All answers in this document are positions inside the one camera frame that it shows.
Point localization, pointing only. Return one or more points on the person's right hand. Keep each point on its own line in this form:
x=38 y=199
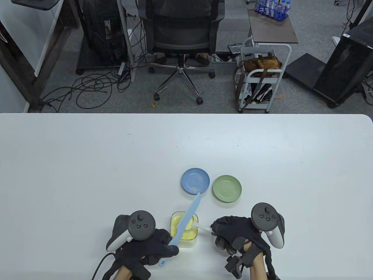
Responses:
x=233 y=230

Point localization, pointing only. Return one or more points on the person's left hand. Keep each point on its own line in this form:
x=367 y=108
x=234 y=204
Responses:
x=154 y=245

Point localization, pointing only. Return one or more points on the white plastic coffee spoon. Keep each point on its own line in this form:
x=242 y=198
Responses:
x=205 y=227

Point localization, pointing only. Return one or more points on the clear chicken bouillon container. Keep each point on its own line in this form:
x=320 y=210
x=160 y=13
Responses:
x=191 y=234

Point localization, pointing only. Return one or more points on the light blue plastic knife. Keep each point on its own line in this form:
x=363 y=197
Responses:
x=189 y=214

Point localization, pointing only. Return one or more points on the person's right forearm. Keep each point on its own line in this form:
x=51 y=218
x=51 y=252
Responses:
x=258 y=269

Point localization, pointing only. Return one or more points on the person's left forearm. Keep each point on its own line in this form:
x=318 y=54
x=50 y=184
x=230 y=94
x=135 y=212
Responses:
x=122 y=274

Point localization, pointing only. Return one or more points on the black and white controller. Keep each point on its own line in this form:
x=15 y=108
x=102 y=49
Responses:
x=265 y=217
x=141 y=224

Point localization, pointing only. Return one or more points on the small green dish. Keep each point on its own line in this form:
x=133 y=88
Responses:
x=227 y=186

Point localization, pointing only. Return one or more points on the small blue dish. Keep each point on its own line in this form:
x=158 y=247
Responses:
x=195 y=180

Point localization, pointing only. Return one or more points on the white rolling cart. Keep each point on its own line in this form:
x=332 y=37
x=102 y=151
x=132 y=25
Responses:
x=253 y=106

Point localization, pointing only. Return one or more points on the black and white bag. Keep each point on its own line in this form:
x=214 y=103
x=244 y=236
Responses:
x=262 y=94

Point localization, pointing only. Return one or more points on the brown leather bag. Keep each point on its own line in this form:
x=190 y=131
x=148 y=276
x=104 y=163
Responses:
x=262 y=62

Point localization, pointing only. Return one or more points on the black glossy computer case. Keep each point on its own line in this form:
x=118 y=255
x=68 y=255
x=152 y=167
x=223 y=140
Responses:
x=344 y=67

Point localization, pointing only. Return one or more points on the black mesh office chair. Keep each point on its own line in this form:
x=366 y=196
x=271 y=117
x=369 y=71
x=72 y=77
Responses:
x=180 y=38

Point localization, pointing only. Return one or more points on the white metal desk leg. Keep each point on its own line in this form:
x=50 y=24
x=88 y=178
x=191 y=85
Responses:
x=128 y=43

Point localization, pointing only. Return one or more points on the brown side table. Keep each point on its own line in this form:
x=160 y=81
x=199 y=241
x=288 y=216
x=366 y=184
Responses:
x=271 y=29

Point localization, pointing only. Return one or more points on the white stand foot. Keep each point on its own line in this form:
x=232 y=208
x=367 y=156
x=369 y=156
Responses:
x=336 y=40

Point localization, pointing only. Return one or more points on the blue test tube rack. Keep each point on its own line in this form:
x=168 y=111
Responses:
x=272 y=13

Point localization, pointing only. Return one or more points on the black computer tower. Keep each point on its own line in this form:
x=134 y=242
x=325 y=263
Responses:
x=96 y=29

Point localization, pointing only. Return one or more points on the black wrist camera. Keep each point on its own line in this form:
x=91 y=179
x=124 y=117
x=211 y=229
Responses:
x=234 y=267

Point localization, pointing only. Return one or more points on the black flat base plate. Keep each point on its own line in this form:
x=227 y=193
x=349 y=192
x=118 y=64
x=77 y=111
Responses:
x=306 y=68

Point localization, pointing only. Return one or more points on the white desk with dark frame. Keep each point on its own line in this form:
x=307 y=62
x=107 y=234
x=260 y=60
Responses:
x=52 y=58

